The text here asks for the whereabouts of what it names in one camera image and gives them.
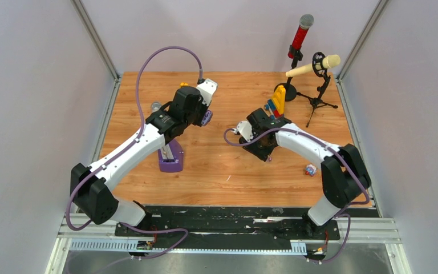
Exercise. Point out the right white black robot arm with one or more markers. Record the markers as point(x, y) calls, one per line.
point(343, 172)

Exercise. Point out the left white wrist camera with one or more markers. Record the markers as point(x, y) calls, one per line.
point(207, 89)

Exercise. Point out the colourful toy block pile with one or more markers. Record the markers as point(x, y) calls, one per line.
point(275, 106)

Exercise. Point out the cream microphone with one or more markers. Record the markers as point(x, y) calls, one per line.
point(324, 63)

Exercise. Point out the black tripod mic stand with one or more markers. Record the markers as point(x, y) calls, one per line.
point(318, 102)

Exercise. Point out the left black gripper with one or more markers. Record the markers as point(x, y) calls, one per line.
point(204, 107)

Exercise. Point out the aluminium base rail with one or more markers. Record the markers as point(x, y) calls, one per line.
point(213, 239)

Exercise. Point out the red microphone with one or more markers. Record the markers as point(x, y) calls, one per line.
point(305, 22)

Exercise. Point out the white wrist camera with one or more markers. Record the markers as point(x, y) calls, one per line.
point(244, 128)
point(207, 89)

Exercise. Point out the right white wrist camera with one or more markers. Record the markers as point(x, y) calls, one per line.
point(244, 128)

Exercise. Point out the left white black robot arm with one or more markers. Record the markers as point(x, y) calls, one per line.
point(91, 186)

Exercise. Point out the clear glitter tube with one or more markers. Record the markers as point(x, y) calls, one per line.
point(155, 106)

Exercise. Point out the purple stapler box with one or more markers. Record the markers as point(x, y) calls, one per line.
point(171, 157)

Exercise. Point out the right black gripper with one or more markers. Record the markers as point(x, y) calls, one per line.
point(262, 154)

